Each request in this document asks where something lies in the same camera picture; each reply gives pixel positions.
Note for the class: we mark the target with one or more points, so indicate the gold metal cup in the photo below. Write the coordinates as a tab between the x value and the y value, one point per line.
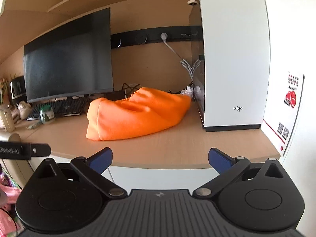
9	137

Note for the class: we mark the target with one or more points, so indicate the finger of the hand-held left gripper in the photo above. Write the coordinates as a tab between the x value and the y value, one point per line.
40	150

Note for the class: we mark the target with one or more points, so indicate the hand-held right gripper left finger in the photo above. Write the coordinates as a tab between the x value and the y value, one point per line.
100	161

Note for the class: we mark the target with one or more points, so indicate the crumpled white tissue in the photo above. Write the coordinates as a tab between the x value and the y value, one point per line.
188	90

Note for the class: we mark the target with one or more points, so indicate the black keyboard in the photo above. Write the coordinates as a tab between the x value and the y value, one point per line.
61	107

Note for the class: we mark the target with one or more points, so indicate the beige bottle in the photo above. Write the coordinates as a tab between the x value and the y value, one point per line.
7	119

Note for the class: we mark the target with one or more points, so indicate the wall poster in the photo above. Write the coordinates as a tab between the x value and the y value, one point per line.
292	98

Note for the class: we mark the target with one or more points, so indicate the black toaster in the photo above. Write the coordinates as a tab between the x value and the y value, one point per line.
17	88

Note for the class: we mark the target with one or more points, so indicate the green wrapper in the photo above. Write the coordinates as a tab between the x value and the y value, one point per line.
34	125

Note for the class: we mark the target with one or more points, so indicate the pink printed cloth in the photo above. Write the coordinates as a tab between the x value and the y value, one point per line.
8	202

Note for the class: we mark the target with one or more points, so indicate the dried flowers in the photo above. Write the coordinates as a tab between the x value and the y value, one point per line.
3	86

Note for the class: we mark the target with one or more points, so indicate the black power socket rail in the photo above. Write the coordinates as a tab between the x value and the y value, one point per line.
133	39

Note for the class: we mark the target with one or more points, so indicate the green lid jar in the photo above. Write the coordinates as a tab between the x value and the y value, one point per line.
47	114

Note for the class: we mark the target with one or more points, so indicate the white figurine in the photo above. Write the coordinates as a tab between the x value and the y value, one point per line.
24	109

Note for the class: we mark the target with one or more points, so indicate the black computer monitor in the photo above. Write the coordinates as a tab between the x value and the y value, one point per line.
66	59

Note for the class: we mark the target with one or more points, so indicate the orange garment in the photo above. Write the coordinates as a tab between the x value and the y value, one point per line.
138	114

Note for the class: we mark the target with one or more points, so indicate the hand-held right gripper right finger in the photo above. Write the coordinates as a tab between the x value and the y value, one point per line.
219	161

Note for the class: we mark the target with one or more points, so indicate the white computer case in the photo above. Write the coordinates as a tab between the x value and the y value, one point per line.
234	54

